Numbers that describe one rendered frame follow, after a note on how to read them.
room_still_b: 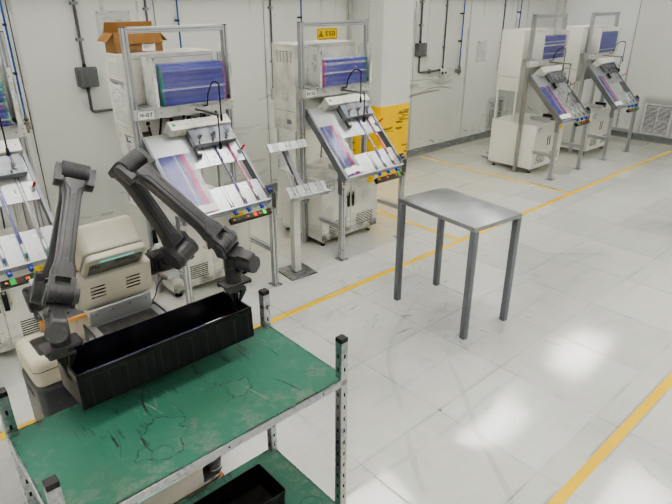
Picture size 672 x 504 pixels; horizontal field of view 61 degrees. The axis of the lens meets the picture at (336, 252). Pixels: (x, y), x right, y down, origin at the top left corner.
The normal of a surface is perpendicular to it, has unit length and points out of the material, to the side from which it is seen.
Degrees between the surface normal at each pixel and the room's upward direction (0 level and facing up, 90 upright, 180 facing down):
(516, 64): 90
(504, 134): 90
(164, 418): 0
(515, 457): 0
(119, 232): 43
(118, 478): 0
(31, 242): 47
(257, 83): 90
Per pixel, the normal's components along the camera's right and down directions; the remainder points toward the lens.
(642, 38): -0.74, 0.27
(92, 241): 0.46, -0.47
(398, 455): 0.00, -0.91
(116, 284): 0.67, 0.43
